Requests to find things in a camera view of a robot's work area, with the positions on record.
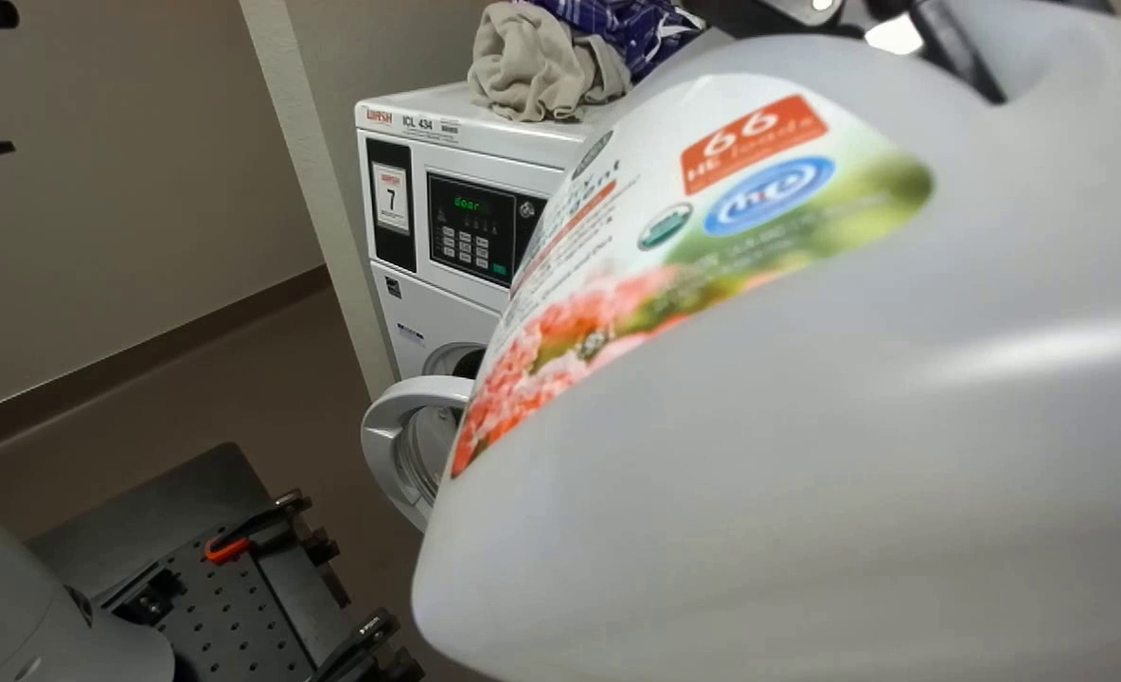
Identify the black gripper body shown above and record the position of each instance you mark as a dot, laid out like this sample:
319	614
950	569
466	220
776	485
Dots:
762	12

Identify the navy and cream cloth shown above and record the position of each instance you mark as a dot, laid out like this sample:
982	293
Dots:
629	33

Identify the beige crumpled cloth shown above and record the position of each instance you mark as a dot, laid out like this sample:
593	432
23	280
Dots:
528	68

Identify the white vertical corner post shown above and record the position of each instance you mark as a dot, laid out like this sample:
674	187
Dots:
315	190

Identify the translucent laundry detergent bottle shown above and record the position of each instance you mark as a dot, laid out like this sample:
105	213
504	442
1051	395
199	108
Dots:
840	442

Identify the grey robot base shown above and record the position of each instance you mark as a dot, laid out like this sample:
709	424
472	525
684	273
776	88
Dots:
16	606

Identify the open round washer door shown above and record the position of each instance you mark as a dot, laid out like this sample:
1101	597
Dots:
412	437

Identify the white washing machine number seven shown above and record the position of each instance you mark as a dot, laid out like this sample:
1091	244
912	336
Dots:
449	305

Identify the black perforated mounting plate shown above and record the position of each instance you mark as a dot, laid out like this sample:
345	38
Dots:
220	619

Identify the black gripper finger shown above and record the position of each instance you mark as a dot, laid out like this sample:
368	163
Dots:
960	52

